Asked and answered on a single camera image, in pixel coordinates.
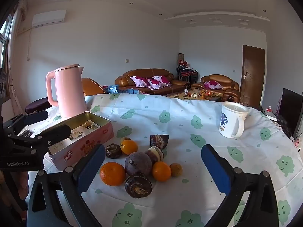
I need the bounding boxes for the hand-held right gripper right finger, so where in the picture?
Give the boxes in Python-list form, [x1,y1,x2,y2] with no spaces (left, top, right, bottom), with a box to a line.
[201,144,280,227]

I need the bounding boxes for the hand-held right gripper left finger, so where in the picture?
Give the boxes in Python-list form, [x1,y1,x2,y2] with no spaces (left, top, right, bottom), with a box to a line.
[27,144,106,227]

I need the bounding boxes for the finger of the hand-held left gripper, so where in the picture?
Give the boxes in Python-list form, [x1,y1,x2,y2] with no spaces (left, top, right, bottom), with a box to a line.
[3,111,49,135]
[7,124,72,156]

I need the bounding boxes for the large orange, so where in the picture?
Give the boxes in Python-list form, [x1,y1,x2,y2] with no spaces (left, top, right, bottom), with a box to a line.
[100,162,126,186]

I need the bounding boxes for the pink tin box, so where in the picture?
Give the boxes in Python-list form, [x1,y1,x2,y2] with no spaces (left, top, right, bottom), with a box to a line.
[45,111,114,172]

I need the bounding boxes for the purple passion fruit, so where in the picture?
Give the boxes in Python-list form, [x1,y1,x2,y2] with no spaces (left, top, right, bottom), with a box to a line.
[125,152,152,176]

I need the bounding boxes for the large dark brown fruit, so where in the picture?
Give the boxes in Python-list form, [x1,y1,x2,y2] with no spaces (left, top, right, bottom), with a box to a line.
[124,173,153,198]

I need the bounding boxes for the medium orange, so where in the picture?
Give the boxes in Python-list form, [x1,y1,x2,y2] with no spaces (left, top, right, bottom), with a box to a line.
[120,140,138,156]
[152,161,172,182]

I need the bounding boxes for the purple sugarcane piece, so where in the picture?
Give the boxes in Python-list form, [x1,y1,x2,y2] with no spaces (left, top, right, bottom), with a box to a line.
[145,146,165,164]
[150,134,169,150]

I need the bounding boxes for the printed paper leaflet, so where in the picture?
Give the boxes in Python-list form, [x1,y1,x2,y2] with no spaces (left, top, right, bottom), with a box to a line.
[48,120,100,155]

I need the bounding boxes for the small dark brown fruit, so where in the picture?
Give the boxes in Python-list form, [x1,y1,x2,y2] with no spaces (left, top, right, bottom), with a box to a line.
[105,143,123,159]

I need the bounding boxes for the pink electric kettle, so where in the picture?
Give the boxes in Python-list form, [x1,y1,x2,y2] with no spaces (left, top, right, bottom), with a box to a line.
[45,64,87,118]

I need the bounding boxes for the white printed mug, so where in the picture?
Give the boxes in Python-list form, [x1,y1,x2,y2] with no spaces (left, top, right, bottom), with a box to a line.
[218,101,249,139]

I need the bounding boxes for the brown leather chair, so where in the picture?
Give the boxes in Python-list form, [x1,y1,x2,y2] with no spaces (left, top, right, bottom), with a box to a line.
[82,78,106,96]

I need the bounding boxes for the cloud print tablecloth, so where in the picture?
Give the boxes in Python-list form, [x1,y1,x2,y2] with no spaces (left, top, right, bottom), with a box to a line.
[18,93,301,227]

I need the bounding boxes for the blue clothes pile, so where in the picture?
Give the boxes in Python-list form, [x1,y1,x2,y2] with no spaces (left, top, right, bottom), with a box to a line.
[104,85,140,94]

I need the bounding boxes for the cluttered coffee table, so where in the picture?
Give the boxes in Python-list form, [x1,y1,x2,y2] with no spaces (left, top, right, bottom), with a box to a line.
[166,89,224,102]

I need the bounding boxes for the floral pink pillow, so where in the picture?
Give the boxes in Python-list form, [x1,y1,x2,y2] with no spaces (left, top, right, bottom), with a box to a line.
[204,81,223,90]
[130,76,152,89]
[150,76,172,89]

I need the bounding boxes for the brown leather armchair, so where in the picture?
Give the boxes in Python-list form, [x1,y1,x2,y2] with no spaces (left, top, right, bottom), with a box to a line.
[201,74,240,102]

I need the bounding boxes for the window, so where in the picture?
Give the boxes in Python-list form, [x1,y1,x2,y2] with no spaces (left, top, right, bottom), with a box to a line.
[0,14,13,100]

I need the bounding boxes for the black television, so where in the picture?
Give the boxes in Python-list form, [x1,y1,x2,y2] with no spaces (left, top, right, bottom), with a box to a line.
[279,88,303,138]

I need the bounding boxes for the stacked black chairs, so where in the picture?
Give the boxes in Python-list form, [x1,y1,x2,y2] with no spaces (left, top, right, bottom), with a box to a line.
[176,64,199,83]

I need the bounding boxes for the brown wooden door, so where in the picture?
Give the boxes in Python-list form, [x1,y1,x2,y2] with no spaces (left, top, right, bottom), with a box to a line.
[240,45,266,107]

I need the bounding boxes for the brown leather sofa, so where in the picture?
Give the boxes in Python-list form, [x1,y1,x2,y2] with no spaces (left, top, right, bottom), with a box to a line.
[115,68,191,95]

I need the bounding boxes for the white air conditioner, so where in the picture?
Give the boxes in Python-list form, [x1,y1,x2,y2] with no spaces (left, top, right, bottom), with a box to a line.
[31,10,67,27]

